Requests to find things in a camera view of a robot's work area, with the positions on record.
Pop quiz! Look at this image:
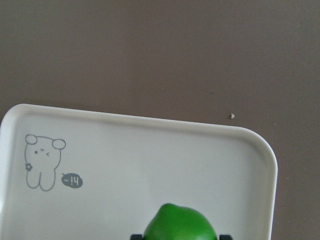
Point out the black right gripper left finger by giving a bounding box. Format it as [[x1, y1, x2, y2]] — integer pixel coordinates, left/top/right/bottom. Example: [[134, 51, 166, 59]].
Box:
[[130, 234, 143, 240]]

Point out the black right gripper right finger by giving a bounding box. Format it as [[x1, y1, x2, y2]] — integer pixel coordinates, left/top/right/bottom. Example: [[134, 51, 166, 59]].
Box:
[[218, 234, 232, 240]]

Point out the green lime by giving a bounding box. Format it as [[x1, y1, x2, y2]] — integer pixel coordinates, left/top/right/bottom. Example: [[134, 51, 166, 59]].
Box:
[[142, 203, 217, 240]]

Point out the cream rectangular tray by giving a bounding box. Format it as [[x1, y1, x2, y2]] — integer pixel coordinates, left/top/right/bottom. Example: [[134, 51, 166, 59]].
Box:
[[0, 104, 278, 240]]

